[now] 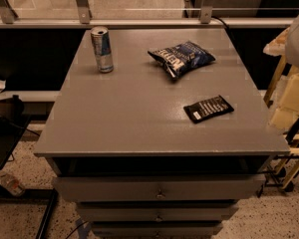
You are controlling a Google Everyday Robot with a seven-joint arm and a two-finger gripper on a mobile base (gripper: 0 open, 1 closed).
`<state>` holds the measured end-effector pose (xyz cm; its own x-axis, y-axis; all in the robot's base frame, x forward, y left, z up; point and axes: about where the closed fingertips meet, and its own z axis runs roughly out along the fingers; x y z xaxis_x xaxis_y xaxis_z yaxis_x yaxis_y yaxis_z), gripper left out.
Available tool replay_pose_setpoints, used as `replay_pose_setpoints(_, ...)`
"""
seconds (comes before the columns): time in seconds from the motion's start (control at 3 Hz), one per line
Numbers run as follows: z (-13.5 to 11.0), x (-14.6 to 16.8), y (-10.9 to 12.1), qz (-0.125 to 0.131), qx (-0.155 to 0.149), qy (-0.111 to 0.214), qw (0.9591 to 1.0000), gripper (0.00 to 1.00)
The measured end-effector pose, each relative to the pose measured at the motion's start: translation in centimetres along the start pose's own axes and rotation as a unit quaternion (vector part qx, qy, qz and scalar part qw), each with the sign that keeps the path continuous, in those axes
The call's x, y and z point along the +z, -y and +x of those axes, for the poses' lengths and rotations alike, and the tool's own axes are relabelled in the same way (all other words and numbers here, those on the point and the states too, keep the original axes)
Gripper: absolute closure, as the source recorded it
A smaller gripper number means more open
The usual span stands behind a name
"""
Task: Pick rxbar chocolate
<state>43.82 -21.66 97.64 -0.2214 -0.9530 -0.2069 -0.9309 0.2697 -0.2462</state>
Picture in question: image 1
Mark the black rxbar chocolate bar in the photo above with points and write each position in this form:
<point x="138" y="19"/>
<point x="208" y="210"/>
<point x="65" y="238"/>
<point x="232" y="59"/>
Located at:
<point x="208" y="109"/>

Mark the blue chips bag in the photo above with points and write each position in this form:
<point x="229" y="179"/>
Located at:
<point x="182" y="58"/>

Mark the metal glass railing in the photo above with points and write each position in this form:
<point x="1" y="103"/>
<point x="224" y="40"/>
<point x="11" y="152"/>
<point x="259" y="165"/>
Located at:
<point x="83" y="14"/>

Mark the clear plastic bottle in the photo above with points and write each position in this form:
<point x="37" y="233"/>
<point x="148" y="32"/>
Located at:
<point x="12" y="184"/>

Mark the grey drawer cabinet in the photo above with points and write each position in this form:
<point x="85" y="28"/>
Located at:
<point x="131" y="121"/>

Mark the top grey drawer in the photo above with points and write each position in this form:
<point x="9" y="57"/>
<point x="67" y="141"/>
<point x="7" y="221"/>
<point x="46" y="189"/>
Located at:
<point x="157" y="188"/>

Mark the bottom grey drawer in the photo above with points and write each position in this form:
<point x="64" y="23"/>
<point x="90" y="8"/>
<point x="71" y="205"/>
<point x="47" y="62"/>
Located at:
<point x="156" y="229"/>

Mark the grey drawer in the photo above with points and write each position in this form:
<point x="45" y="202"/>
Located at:
<point x="157" y="188"/>
<point x="157" y="213"/>
<point x="156" y="229"/>

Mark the black side table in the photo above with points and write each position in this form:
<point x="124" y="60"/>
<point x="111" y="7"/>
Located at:
<point x="12" y="126"/>

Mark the middle grey drawer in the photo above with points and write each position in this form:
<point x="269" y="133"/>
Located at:
<point x="157" y="213"/>

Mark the silver blue drink can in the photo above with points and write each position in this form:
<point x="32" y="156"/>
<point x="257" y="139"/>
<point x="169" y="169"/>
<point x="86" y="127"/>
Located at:
<point x="100" y="38"/>

